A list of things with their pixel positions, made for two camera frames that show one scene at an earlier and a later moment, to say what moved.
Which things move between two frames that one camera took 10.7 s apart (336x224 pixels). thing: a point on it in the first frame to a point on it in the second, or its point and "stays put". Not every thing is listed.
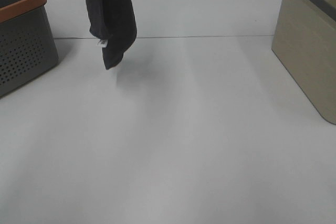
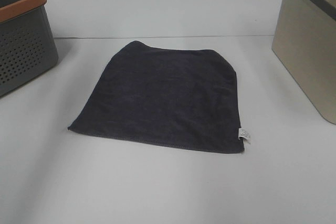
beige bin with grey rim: (304, 36) stays put
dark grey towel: (112, 13) to (182, 98)
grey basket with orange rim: (28, 46) stays put
